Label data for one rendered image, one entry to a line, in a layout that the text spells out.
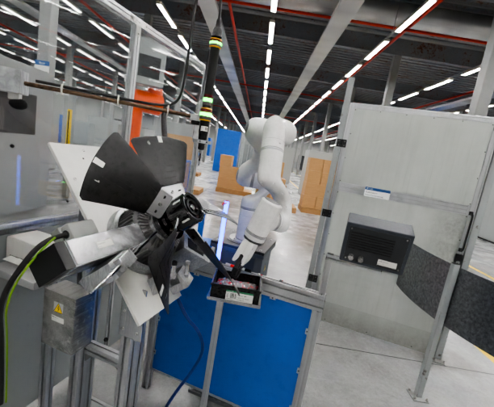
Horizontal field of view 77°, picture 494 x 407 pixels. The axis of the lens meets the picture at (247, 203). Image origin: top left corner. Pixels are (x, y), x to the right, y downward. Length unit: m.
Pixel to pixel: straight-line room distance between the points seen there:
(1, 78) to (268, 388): 1.69
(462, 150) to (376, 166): 0.63
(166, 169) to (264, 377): 1.15
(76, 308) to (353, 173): 2.29
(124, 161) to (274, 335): 1.10
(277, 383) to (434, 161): 2.05
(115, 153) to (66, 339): 0.72
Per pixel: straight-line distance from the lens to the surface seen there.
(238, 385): 1.88
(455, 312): 2.45
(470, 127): 2.98
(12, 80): 1.24
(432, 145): 2.91
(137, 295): 1.17
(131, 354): 1.39
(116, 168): 0.99
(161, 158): 1.25
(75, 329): 1.35
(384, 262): 1.44
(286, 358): 1.71
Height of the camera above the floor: 1.44
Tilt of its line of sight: 9 degrees down
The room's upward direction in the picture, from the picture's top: 10 degrees clockwise
